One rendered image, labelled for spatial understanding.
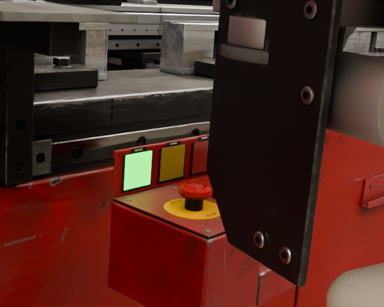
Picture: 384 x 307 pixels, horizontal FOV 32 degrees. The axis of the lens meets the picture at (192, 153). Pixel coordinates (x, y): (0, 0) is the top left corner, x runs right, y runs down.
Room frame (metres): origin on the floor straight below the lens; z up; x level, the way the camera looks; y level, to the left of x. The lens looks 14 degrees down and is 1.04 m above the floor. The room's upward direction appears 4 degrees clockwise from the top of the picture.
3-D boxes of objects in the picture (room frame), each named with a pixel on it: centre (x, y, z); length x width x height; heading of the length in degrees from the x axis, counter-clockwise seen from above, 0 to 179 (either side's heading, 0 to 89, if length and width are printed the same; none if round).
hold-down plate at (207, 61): (1.33, -0.11, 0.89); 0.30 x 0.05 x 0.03; 137
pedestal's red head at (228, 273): (0.79, -0.03, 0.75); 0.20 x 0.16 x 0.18; 139
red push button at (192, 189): (0.75, -0.01, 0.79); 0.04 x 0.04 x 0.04
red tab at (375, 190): (1.57, -0.47, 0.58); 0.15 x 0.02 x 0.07; 137
